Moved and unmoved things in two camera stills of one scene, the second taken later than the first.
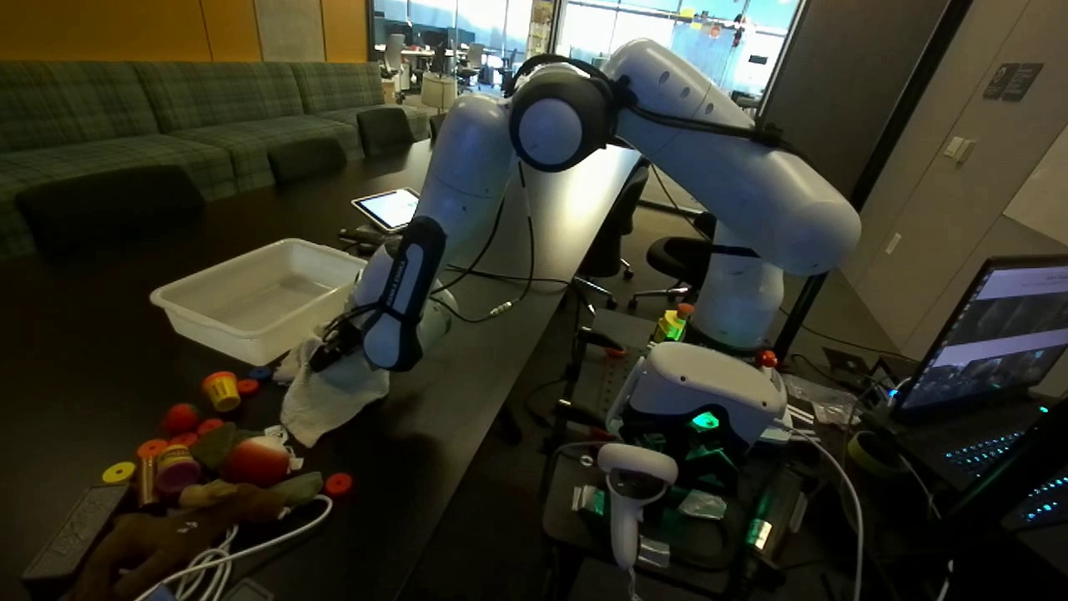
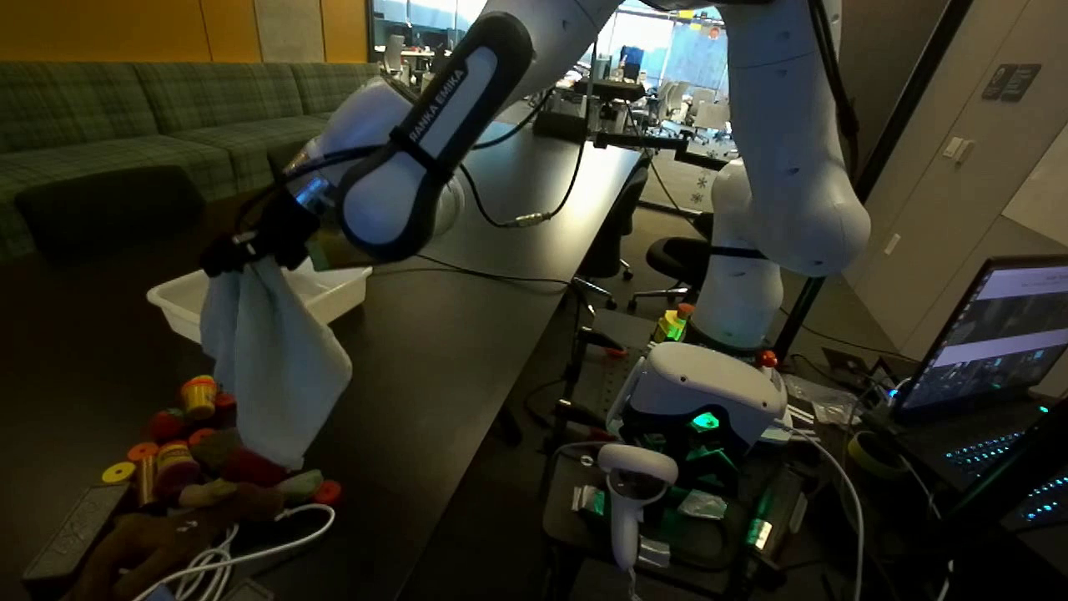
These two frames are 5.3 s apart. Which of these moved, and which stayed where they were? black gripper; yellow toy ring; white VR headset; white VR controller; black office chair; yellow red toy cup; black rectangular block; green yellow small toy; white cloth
Moved: yellow red toy cup; black gripper; white cloth
Stayed: white VR headset; yellow toy ring; white VR controller; black rectangular block; black office chair; green yellow small toy
